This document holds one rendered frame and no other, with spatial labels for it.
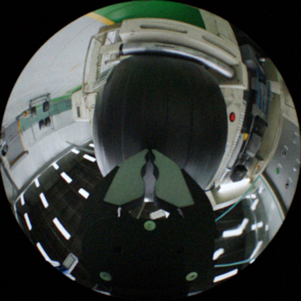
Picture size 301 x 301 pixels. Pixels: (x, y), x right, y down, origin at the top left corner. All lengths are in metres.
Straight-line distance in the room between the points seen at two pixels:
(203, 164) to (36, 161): 11.83
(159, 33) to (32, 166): 11.89
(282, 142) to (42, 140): 11.98
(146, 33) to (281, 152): 0.73
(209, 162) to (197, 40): 0.30
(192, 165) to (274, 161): 0.59
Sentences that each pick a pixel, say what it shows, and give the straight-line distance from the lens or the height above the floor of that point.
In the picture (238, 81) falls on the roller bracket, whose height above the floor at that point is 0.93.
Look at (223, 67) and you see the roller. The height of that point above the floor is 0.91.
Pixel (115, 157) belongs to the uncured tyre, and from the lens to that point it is 0.15.
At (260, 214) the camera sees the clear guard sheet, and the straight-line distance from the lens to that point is 0.73.
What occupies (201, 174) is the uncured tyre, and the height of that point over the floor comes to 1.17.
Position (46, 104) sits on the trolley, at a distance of 5.53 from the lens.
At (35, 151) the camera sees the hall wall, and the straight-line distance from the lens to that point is 11.48.
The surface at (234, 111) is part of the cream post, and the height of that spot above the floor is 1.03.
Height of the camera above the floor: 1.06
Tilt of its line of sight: 31 degrees up
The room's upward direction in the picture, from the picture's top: 176 degrees counter-clockwise
